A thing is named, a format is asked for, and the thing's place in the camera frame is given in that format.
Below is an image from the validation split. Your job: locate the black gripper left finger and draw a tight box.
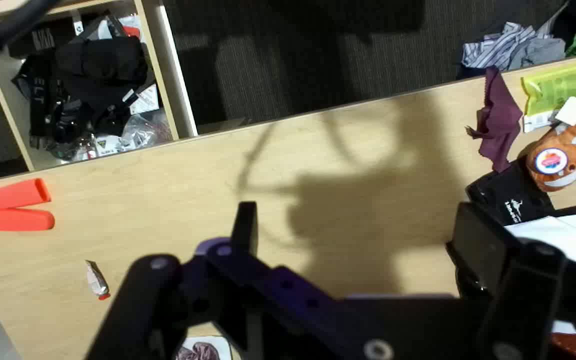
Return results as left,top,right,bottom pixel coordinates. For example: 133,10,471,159
86,200,344,360

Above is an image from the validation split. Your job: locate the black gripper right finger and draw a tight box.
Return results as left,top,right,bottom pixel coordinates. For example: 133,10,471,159
446,203,576,360

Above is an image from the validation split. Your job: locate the small white red-capped tube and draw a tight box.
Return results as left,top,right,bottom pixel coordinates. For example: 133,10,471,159
83,258,111,303

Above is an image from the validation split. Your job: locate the black plastic mailer bag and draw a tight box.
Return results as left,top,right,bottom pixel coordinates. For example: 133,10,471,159
466,159,558,226

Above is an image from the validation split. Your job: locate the orange foam block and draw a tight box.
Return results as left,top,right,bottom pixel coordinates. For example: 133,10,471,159
0,207,56,234
0,176,54,209

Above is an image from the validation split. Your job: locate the purple cloth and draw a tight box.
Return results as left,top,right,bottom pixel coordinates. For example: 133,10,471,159
466,66,523,175

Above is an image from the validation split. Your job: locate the grey white clothes heap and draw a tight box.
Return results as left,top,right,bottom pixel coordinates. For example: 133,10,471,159
460,0,576,74

